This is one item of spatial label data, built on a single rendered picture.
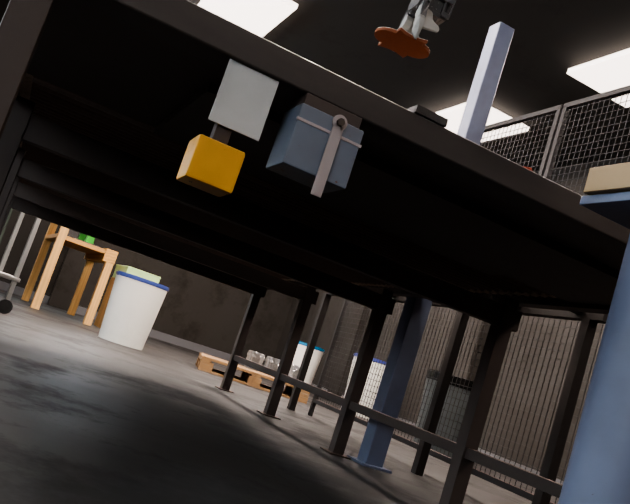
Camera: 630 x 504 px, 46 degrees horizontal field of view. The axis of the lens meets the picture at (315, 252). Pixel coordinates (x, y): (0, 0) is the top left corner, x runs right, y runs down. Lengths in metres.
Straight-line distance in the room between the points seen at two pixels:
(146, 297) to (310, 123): 5.91
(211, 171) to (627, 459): 0.87
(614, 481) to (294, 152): 0.80
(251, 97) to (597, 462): 0.89
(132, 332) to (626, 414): 6.14
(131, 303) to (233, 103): 5.90
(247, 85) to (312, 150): 0.17
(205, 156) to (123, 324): 5.95
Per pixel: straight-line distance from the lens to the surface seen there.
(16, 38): 1.34
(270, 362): 7.82
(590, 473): 1.45
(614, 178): 1.53
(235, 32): 1.40
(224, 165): 1.33
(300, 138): 1.38
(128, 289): 7.22
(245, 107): 1.38
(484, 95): 4.08
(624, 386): 1.44
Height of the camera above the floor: 0.38
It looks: 8 degrees up
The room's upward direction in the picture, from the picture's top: 18 degrees clockwise
